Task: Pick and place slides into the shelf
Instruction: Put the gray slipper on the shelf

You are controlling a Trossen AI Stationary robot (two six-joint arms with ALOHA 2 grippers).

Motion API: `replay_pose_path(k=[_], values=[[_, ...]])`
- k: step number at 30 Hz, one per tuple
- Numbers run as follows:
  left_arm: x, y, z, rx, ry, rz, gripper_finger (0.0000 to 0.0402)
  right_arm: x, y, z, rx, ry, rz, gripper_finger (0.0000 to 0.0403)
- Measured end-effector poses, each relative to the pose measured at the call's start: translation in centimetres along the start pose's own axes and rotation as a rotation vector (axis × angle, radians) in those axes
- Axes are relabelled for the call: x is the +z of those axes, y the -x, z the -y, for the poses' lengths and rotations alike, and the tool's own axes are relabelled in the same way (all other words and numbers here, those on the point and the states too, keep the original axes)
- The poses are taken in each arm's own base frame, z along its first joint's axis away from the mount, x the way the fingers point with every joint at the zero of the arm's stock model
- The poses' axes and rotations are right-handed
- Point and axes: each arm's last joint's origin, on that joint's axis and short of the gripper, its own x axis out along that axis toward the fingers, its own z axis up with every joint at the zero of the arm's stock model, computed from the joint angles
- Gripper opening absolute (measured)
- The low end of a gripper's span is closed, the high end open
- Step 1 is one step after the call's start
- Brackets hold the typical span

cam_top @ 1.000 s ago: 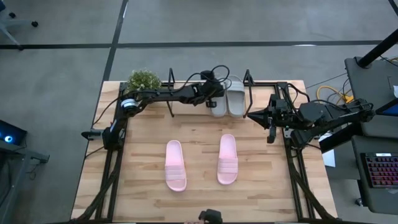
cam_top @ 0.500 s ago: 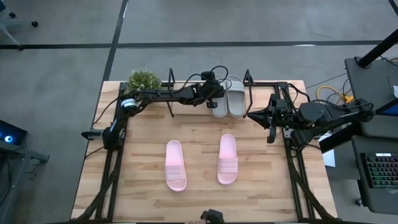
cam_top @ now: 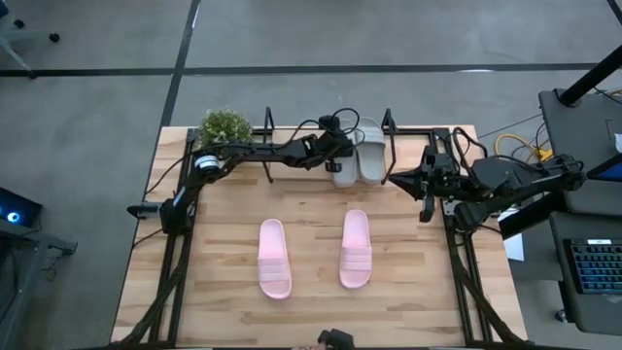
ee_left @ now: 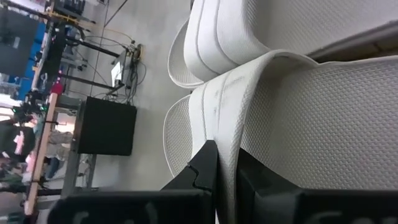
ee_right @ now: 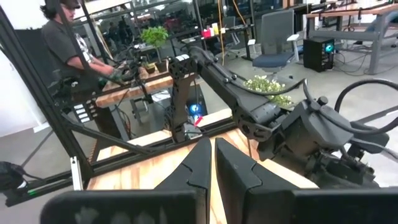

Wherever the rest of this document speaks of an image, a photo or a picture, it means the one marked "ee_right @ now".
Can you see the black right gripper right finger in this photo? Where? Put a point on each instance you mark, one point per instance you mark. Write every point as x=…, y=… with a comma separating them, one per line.
x=245, y=186

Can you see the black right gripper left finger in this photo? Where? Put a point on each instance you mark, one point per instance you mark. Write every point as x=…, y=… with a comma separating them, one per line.
x=192, y=174

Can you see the potted plant with white flowers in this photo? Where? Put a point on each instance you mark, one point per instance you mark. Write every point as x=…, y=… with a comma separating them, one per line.
x=264, y=85

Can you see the black computer tower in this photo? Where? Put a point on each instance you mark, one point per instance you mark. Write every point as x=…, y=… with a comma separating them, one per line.
x=317, y=56

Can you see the wooden workbench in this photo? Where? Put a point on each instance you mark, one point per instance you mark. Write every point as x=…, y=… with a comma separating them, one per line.
x=133, y=91

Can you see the grey office chair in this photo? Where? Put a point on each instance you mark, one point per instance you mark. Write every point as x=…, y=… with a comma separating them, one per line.
x=276, y=34

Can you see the silver aluminium profile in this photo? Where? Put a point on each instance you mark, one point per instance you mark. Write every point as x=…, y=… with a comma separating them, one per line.
x=76, y=174

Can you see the wooden desk with grey legs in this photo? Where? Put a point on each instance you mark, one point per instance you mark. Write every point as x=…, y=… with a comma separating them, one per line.
x=373, y=34

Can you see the small green potted plant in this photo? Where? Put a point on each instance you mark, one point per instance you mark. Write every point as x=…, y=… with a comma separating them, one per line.
x=154, y=37

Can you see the person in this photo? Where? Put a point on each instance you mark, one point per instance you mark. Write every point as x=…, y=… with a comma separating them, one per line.
x=59, y=43

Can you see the black rig frame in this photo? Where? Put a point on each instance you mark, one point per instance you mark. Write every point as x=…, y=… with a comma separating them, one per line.
x=46, y=102

